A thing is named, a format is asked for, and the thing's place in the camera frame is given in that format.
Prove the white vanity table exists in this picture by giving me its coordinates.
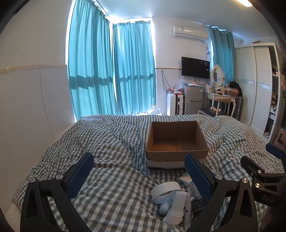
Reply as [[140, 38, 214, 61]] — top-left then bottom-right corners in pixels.
[[204, 91, 237, 116]]

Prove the white plastic bottle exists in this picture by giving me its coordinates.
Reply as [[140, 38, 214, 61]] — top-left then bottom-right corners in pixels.
[[163, 191, 189, 227]]

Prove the white squeeze tube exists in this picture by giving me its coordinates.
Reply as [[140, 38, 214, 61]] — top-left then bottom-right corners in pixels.
[[184, 192, 193, 228]]

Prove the white earbuds case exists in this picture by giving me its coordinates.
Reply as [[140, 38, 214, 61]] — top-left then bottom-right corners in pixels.
[[151, 182, 182, 201]]

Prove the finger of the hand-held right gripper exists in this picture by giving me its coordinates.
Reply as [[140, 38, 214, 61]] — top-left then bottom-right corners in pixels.
[[240, 156, 286, 209], [265, 143, 286, 160]]

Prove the clear plastic bag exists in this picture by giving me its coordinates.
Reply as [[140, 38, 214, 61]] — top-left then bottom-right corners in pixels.
[[175, 78, 187, 91]]

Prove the small silver fridge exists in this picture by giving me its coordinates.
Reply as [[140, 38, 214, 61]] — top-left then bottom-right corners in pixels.
[[183, 85, 204, 115]]

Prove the floral blue tissue pack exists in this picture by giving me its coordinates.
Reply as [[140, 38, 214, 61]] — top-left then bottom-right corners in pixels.
[[176, 172, 203, 200]]

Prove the white air conditioner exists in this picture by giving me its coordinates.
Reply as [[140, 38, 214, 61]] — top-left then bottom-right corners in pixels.
[[172, 25, 209, 42]]

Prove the white louvred wardrobe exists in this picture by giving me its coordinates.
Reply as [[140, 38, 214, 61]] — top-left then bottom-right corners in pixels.
[[235, 42, 283, 143]]

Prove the black bag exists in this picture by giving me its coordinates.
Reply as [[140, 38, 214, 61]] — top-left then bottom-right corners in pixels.
[[229, 81, 242, 96]]

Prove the brown cardboard box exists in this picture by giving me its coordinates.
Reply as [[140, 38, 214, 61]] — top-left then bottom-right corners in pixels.
[[145, 120, 210, 169]]

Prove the black cushioned stool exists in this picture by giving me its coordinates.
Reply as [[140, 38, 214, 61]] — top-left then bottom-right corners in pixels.
[[198, 108, 226, 117]]

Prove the black wall television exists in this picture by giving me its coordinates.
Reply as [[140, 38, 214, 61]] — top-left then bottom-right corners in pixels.
[[181, 57, 210, 79]]

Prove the white suitcase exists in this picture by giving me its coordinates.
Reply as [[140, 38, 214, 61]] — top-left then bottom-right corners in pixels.
[[166, 93, 185, 116]]

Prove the oval white vanity mirror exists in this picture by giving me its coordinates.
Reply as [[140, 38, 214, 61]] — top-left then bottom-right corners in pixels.
[[211, 65, 225, 88]]

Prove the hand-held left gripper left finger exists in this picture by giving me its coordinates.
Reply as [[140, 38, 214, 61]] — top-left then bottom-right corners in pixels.
[[20, 152, 95, 232]]

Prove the black wall cable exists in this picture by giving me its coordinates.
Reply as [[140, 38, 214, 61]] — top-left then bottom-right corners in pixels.
[[161, 70, 170, 93]]

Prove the wide teal curtain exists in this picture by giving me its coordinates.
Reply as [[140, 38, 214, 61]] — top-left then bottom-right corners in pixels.
[[67, 0, 118, 120]]

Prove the narrow teal curtain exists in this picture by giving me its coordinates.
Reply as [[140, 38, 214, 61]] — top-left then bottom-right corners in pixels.
[[208, 25, 236, 84]]

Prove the grey checkered blanket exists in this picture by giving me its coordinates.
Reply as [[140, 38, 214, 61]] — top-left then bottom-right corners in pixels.
[[12, 114, 286, 232]]

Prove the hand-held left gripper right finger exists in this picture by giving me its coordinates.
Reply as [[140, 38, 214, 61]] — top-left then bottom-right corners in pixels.
[[184, 153, 259, 232]]

